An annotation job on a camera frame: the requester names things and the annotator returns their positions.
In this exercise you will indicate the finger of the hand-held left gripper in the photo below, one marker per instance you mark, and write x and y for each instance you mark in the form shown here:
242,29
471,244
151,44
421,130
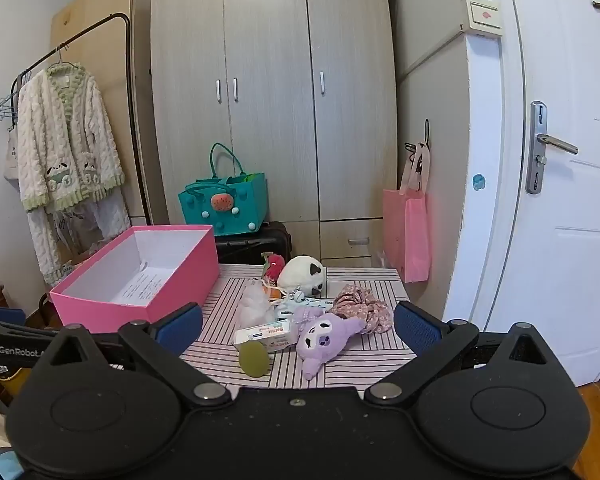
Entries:
2,316

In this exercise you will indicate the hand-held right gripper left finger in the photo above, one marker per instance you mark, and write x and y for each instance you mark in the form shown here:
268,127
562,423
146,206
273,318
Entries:
180,327

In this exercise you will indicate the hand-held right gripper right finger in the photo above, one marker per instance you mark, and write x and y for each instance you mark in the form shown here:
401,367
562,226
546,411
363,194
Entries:
417,330

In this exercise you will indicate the pink cardboard box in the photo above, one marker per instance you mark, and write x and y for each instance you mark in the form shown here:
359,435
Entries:
190,280

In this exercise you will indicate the floral fabric scrunchie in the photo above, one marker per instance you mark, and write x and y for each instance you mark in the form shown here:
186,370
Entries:
365,310

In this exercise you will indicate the purple plush toy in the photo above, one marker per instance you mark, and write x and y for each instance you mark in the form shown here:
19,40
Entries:
322,342

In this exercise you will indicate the white panda plush toy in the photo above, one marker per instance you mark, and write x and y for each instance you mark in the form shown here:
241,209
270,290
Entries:
297,272

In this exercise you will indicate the striped tablecloth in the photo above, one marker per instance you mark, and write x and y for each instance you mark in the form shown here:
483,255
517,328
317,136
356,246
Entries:
375,360

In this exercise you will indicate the printed paper sheet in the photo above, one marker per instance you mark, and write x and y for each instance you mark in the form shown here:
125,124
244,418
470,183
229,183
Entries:
145,285

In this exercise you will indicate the clear plastic bag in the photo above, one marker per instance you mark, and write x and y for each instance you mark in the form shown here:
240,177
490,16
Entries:
382,257

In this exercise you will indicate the white fleece pajama pants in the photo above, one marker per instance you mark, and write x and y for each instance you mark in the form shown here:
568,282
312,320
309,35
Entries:
45,245

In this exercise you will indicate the white wet wipes pack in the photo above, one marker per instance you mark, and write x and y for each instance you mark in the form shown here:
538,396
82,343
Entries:
267,335

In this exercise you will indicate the pink gift bag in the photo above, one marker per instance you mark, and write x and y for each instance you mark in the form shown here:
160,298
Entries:
405,230

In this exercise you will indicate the blue patterned tissue pack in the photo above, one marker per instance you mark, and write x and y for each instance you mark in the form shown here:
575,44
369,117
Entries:
307,304

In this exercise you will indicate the strawberry plush toy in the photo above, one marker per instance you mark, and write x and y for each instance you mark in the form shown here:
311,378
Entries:
276,262

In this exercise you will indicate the teal felt handbag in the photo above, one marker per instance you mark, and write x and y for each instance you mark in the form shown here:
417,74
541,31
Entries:
220,205

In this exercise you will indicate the round blue sticker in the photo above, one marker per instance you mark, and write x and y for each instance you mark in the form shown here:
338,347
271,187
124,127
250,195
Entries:
479,182

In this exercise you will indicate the white door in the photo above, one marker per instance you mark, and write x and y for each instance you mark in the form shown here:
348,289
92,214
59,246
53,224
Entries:
570,260

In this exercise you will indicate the grey three-door wardrobe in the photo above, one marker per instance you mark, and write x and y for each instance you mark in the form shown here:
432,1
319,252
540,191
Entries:
270,160

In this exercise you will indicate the beige side cabinet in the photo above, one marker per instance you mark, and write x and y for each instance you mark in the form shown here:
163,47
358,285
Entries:
430,100

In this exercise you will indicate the black clothes rack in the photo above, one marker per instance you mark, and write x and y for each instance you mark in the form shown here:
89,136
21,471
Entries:
128,85

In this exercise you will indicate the tall wooden cabinet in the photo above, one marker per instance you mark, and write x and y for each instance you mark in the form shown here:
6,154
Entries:
140,35

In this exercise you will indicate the metal wall hook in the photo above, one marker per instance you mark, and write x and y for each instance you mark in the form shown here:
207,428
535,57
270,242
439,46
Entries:
427,127

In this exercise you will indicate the beige wall switch box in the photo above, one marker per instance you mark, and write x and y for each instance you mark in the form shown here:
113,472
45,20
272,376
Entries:
482,15

